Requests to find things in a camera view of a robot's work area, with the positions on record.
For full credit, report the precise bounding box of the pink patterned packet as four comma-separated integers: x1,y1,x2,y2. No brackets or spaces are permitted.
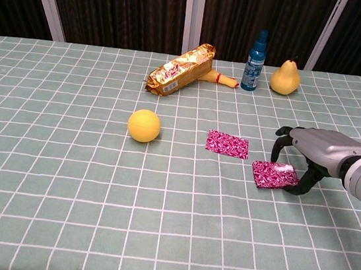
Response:
204,129,251,160
248,158,302,193

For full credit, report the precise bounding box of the yellow ball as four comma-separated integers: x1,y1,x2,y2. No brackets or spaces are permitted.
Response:
125,107,164,145

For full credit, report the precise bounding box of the yellow pear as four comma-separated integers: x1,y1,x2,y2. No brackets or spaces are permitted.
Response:
269,52,305,98

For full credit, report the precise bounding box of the golden foil snack package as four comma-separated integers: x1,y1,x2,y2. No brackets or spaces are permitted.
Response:
143,35,218,103

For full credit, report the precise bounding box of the blue spray bottle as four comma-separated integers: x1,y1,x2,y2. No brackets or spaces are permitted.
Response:
239,27,270,94

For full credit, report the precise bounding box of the green checked tablecloth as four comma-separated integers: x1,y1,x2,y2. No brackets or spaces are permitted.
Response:
0,29,361,270

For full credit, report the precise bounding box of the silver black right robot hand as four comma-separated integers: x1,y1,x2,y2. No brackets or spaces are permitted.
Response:
267,122,361,204

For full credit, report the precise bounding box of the yellow rubber chicken toy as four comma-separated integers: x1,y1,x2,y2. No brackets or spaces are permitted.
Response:
197,67,242,90

